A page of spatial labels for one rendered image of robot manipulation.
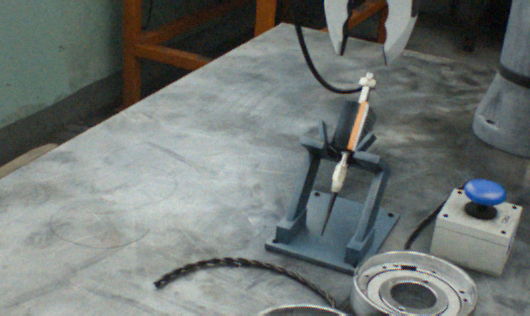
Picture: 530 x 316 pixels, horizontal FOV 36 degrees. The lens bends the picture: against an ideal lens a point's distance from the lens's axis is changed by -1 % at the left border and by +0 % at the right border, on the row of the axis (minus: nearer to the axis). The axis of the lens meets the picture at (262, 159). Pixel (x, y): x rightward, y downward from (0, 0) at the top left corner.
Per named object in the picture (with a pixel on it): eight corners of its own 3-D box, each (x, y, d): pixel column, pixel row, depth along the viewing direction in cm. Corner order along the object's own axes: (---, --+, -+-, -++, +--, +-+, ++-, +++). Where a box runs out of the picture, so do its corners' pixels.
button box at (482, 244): (500, 278, 78) (511, 234, 76) (428, 256, 81) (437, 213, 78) (515, 240, 85) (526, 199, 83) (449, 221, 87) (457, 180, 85)
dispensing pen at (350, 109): (302, 229, 77) (353, 63, 79) (312, 234, 81) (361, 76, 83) (323, 235, 77) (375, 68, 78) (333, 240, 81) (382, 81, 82)
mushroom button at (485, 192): (492, 244, 79) (503, 199, 77) (452, 232, 80) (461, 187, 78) (500, 226, 82) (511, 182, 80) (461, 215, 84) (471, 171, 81)
